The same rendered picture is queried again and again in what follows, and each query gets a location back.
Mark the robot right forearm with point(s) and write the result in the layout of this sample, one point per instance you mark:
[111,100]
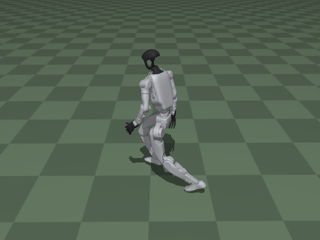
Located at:
[174,106]

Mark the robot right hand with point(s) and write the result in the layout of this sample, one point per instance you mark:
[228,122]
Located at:
[173,120]

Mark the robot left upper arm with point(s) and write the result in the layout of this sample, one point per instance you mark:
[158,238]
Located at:
[145,86]

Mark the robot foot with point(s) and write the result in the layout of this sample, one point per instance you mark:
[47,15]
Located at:
[190,187]
[151,160]

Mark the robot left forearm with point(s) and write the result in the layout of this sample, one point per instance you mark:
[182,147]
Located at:
[140,117]

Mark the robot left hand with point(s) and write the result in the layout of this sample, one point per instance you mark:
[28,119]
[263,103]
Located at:
[130,127]

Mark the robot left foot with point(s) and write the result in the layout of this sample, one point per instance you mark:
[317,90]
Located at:
[190,187]

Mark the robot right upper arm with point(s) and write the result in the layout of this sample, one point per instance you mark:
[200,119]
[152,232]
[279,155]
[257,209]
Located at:
[172,83]

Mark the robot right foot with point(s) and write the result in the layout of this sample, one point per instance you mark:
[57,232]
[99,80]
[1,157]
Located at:
[151,160]

